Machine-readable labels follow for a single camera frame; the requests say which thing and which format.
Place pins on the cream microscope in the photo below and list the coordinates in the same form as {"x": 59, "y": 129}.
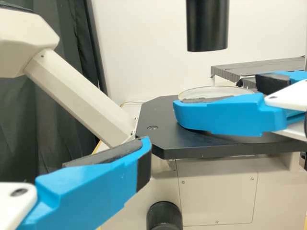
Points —
{"x": 216, "y": 191}

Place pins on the short black platform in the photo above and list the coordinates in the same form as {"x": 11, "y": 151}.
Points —
{"x": 251, "y": 68}

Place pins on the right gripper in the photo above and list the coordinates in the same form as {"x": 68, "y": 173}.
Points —
{"x": 290, "y": 98}

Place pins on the petri dish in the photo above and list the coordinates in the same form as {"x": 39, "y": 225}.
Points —
{"x": 216, "y": 92}

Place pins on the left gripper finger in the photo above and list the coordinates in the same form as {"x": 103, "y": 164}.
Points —
{"x": 96, "y": 182}

